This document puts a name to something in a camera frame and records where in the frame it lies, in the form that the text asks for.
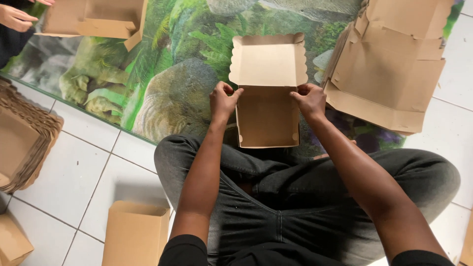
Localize person's right hand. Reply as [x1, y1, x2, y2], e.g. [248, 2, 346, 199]
[289, 83, 328, 121]

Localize person's left hand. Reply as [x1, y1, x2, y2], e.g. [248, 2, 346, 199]
[209, 81, 245, 125]

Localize scalloped-lid cardboard box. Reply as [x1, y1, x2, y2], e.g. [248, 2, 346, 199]
[228, 32, 309, 149]

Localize green nature print mat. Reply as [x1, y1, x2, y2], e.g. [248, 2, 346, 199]
[0, 0, 466, 160]

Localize stack of flat cardboard blanks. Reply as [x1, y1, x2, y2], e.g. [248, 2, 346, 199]
[320, 0, 455, 136]

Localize person's grey jeans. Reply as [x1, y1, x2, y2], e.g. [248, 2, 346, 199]
[154, 133, 462, 266]

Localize person's black shirt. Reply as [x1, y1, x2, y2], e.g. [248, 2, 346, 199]
[158, 234, 456, 266]

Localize half-folded cardboard box blank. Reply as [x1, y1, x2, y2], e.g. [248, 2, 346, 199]
[35, 0, 149, 52]

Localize closed brown cardboard box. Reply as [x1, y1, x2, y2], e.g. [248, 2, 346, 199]
[101, 200, 171, 266]

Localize stack of nested cardboard boxes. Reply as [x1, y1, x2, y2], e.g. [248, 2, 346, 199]
[0, 79, 64, 194]

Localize brown cardboard piece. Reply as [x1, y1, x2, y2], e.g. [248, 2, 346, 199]
[459, 209, 473, 266]

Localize small brown cardboard box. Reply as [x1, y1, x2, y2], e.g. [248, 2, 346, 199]
[0, 214, 34, 266]

